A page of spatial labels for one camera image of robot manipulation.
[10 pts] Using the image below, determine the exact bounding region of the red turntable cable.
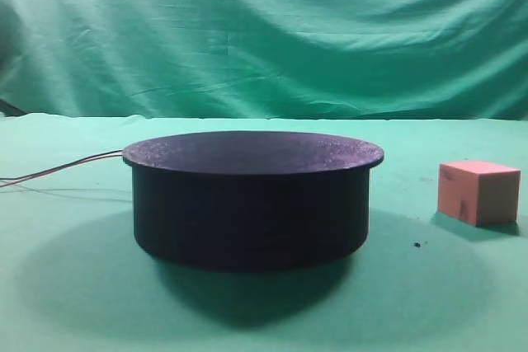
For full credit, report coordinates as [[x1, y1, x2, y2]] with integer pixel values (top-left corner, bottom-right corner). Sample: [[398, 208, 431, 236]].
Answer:
[[0, 150, 125, 188]]

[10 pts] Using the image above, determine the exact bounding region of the pink cube block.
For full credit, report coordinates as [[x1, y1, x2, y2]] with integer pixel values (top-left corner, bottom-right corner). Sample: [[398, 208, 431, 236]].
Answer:
[[437, 161, 521, 227]]

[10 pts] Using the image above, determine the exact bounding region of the black turntable cable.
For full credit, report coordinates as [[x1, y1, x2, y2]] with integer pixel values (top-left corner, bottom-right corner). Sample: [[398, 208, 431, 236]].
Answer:
[[0, 148, 125, 183]]

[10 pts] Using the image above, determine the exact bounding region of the green table cloth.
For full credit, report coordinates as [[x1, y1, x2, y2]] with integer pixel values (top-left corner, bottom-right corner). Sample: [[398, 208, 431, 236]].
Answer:
[[1, 114, 527, 351]]

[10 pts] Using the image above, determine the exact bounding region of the black round turntable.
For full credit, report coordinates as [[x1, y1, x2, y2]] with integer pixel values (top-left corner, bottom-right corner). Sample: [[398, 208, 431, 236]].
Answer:
[[122, 130, 384, 273]]

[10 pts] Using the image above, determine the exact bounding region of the green backdrop cloth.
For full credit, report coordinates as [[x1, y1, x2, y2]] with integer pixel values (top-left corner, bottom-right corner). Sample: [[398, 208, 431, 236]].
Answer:
[[1, 0, 527, 120]]

